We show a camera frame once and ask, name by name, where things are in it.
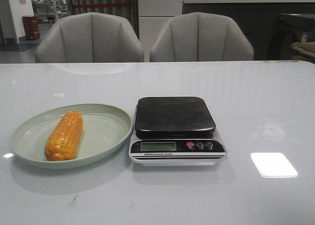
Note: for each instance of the orange corn cob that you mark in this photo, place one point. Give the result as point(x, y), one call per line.
point(63, 143)

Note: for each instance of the black electronic kitchen scale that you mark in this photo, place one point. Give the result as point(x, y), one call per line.
point(175, 131)

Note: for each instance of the grey chair on right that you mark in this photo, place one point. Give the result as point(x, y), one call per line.
point(201, 37)

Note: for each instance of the grey chair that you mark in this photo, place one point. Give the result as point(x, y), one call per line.
point(90, 38)
point(201, 37)

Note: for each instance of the green plate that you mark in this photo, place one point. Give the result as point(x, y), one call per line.
point(105, 129)

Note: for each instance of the grey chair on left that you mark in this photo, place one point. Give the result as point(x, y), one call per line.
point(90, 38)

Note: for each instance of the white refrigerator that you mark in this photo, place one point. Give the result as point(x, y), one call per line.
point(152, 13)

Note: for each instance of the red barrier belt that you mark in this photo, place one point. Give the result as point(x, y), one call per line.
point(107, 5)

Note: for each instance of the dark kitchen counter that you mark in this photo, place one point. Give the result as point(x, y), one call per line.
point(255, 17)

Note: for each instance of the dark side table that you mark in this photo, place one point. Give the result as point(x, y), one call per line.
point(289, 29)

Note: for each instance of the red trash bin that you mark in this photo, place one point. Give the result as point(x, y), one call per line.
point(31, 27)

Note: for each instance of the beige cushion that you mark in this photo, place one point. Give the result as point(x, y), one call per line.
point(304, 51)

